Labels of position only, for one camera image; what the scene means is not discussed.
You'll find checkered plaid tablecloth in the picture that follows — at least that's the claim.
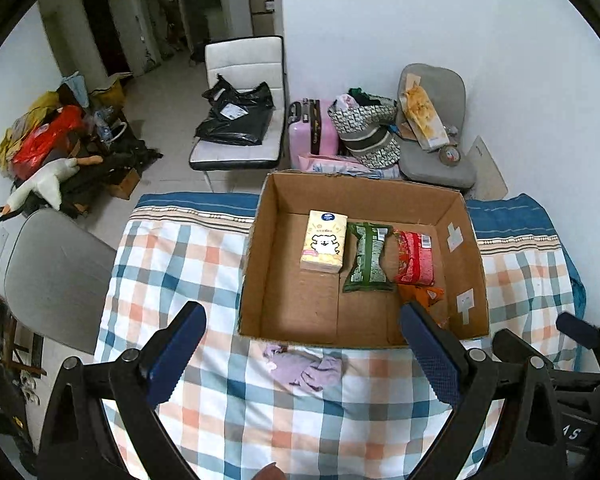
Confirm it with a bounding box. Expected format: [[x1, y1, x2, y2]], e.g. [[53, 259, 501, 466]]
[[93, 206, 581, 480]]

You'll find grey padded chair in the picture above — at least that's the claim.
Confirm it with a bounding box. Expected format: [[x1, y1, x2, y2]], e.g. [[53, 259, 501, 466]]
[[396, 63, 477, 191]]

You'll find red plastic bag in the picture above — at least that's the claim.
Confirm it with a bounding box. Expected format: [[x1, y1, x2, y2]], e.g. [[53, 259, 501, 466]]
[[12, 105, 84, 181]]

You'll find grey chair at left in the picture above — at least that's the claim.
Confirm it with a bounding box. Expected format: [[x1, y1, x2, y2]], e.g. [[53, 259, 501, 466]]
[[4, 209, 116, 354]]

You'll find blue blanket under tablecloth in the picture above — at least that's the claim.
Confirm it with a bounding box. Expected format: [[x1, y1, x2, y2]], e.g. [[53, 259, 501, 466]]
[[134, 192, 589, 331]]

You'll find green snack packet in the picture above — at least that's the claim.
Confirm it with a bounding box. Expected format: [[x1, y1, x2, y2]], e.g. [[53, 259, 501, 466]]
[[342, 222, 393, 292]]

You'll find left human hand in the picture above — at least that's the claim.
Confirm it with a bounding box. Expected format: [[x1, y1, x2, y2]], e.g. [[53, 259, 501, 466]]
[[252, 463, 287, 480]]

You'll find yellow tissue pack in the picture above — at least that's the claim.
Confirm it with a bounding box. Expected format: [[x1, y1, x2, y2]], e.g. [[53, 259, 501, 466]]
[[300, 210, 348, 274]]

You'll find black plastic bag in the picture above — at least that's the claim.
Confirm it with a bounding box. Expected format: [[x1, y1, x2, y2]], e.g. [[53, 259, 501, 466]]
[[195, 75, 275, 146]]

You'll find white goose plush toy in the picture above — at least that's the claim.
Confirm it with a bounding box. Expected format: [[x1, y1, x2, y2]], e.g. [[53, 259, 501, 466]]
[[0, 155, 104, 222]]

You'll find patterned tote bag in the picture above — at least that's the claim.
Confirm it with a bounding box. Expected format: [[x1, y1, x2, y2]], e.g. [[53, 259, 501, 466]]
[[327, 88, 401, 169]]

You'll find pink suitcase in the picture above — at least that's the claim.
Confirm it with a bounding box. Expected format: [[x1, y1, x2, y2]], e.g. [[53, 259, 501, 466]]
[[288, 98, 339, 169]]

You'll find white leather chair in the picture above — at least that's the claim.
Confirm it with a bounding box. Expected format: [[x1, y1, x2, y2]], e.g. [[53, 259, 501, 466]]
[[189, 36, 287, 172]]

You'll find open cardboard box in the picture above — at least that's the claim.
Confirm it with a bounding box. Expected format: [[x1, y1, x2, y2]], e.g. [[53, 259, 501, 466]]
[[237, 172, 489, 349]]

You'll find lilac cloth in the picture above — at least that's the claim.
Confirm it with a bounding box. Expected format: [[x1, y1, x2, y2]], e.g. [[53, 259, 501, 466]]
[[263, 344, 342, 392]]

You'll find yellow snack box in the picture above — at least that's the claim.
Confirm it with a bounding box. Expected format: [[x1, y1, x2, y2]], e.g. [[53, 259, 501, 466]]
[[400, 73, 450, 152]]

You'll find red snack packet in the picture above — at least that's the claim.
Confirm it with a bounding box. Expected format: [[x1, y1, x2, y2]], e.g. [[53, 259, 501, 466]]
[[394, 231, 434, 286]]

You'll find orange snack packet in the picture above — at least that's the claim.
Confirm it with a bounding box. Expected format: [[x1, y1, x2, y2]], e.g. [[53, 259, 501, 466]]
[[398, 284, 449, 328]]

